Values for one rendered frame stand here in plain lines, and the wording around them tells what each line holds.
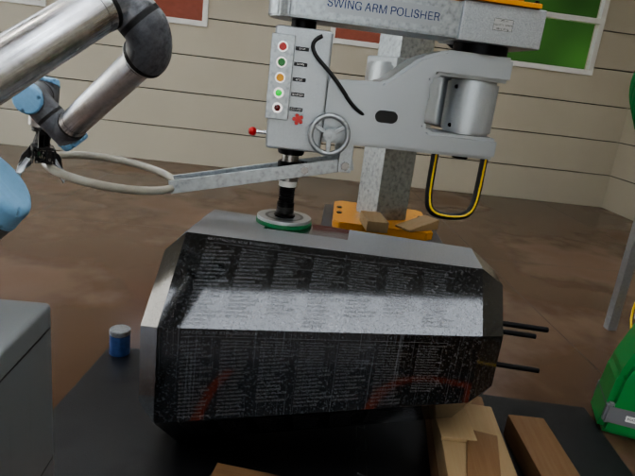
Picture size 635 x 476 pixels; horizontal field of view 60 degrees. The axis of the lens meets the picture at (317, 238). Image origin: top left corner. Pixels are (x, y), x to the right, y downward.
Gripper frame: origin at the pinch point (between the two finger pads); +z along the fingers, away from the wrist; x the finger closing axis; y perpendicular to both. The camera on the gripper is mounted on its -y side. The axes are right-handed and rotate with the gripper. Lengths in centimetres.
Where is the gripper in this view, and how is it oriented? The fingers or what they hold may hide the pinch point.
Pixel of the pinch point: (40, 181)
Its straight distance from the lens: 219.1
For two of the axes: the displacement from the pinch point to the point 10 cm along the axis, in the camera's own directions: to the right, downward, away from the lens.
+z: -2.0, 9.3, 3.2
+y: 5.2, 3.8, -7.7
